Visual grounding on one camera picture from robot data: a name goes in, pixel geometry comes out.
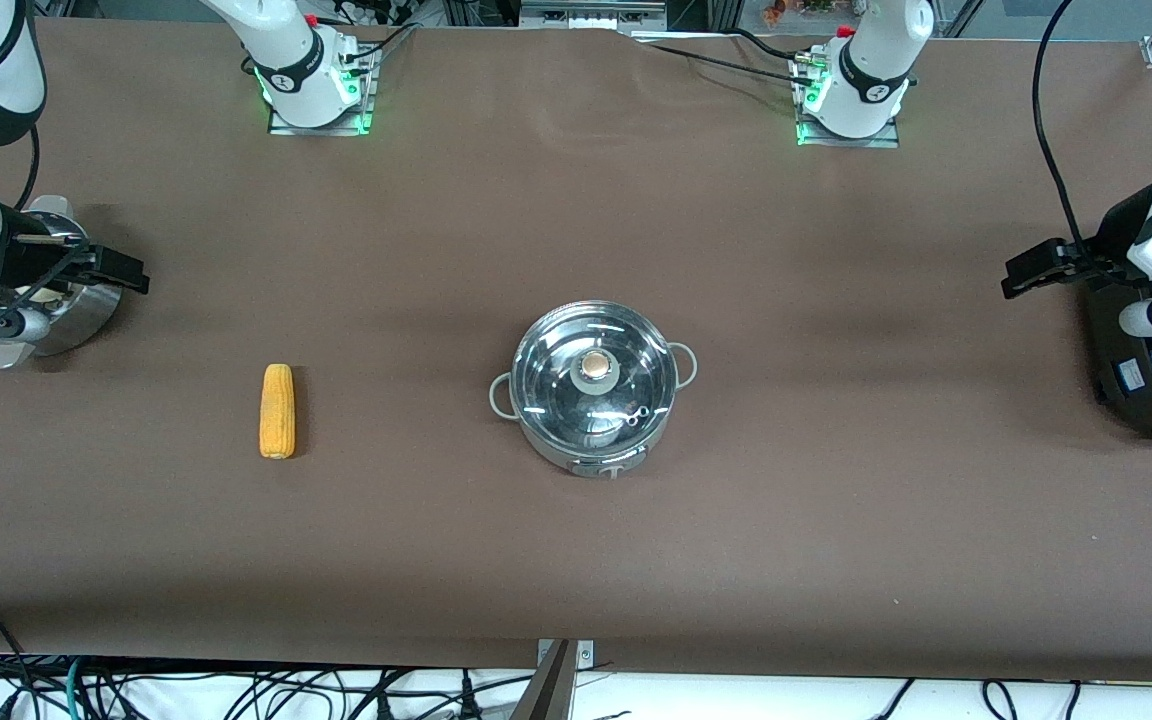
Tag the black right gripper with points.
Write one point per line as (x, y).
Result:
(28, 258)

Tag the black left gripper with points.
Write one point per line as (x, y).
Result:
(1108, 243)

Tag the yellow corn cob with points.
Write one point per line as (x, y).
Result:
(277, 410)

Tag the glass lid with knob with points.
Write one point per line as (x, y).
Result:
(556, 400)

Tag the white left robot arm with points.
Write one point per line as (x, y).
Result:
(871, 80)

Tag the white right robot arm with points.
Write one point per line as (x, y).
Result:
(301, 75)

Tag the stainless steel steamer pot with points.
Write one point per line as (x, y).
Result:
(96, 315)

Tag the black rice cooker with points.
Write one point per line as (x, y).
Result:
(1151, 390)

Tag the brown table mat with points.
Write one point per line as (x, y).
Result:
(836, 500)

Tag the orange background objects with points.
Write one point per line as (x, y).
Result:
(796, 8)

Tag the grey electronics box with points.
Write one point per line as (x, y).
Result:
(591, 14)

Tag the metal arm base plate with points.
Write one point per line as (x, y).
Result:
(846, 143)
(336, 131)

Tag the small metal bracket plate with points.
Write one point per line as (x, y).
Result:
(584, 655)

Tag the aluminium camera post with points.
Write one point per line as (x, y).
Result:
(548, 690)

